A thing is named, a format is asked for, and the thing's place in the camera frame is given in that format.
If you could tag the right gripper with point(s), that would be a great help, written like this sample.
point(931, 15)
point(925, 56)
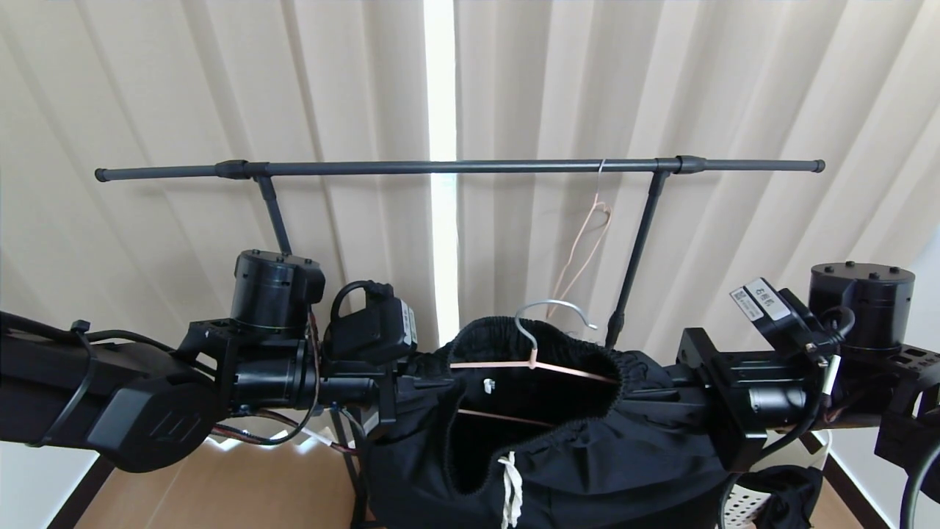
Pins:
point(756, 389)

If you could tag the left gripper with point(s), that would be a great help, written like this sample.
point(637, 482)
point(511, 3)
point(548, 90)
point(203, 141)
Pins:
point(279, 382)

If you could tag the black shorts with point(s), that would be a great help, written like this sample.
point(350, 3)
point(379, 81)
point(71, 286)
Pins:
point(624, 455)

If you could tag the pink clothes hanger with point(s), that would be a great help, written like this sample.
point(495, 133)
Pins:
point(499, 364)
point(596, 204)

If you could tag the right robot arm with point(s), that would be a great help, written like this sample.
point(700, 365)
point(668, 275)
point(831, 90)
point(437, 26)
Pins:
point(859, 308)

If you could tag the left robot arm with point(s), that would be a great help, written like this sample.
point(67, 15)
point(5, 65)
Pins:
point(147, 419)

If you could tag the white laundry basket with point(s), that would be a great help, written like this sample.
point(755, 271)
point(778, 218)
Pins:
point(742, 507)

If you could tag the black clothes rack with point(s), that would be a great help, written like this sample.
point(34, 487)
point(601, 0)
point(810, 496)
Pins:
point(440, 167)

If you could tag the black garment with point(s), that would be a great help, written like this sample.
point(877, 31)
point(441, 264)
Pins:
point(793, 492)

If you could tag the beige curtain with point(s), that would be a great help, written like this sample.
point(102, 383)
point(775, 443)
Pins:
point(183, 95)
point(808, 73)

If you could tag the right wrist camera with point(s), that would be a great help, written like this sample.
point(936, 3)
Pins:
point(771, 308)

